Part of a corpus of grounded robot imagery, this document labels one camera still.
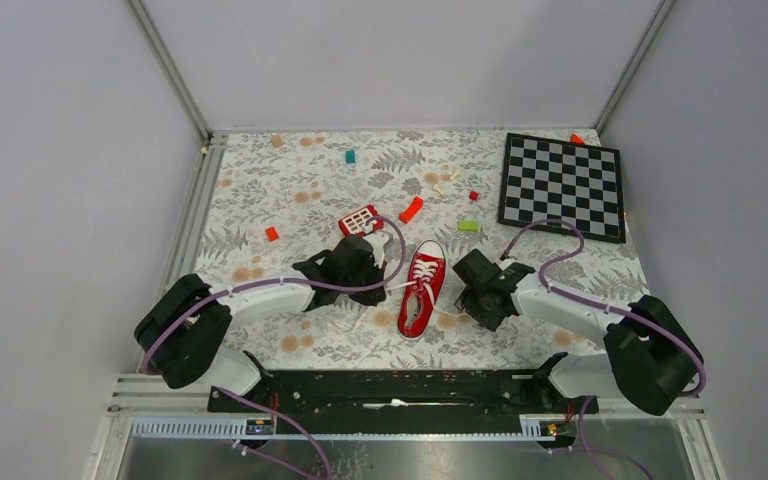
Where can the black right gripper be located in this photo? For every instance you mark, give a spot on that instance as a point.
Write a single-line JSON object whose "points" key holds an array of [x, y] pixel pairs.
{"points": [[488, 320]]}

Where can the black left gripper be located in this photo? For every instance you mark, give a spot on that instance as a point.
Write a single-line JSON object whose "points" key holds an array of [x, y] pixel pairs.
{"points": [[371, 297]]}

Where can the red canvas sneaker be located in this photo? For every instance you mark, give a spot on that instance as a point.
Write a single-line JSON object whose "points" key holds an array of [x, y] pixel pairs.
{"points": [[426, 277]]}

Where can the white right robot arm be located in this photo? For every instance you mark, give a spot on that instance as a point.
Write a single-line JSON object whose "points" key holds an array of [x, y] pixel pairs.
{"points": [[646, 356]]}

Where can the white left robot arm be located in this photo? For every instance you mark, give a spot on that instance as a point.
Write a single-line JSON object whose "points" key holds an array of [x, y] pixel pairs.
{"points": [[182, 336]]}

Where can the red white window brick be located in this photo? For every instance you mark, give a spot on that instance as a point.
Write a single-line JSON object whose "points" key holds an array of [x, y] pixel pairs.
{"points": [[358, 222]]}

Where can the orange red curved block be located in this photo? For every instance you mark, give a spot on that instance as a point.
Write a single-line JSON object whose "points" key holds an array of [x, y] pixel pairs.
{"points": [[412, 210]]}

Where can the green rectangular block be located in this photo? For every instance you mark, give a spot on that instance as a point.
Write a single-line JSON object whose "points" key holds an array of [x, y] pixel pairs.
{"points": [[469, 226]]}

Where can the small orange cube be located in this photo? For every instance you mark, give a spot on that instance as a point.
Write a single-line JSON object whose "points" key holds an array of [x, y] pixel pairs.
{"points": [[272, 234]]}

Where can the floral patterned table mat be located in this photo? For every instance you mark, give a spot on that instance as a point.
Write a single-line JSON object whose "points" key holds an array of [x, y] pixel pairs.
{"points": [[301, 184]]}

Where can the black grey chessboard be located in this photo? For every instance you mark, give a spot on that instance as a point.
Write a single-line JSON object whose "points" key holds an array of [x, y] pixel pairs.
{"points": [[580, 185]]}

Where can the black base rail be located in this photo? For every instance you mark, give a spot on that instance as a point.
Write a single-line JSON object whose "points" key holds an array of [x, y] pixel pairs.
{"points": [[413, 401]]}

